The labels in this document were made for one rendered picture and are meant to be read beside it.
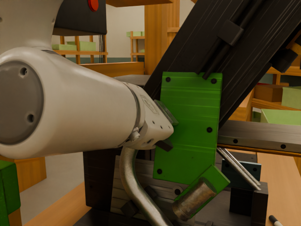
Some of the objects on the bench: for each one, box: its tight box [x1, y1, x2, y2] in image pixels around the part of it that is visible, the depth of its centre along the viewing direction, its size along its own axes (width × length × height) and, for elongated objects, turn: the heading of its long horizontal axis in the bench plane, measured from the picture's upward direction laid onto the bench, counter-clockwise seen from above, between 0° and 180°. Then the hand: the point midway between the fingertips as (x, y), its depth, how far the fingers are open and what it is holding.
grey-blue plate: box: [221, 159, 262, 216], centre depth 68 cm, size 10×2×14 cm, turn 68°
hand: (156, 119), depth 48 cm, fingers closed on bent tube, 3 cm apart
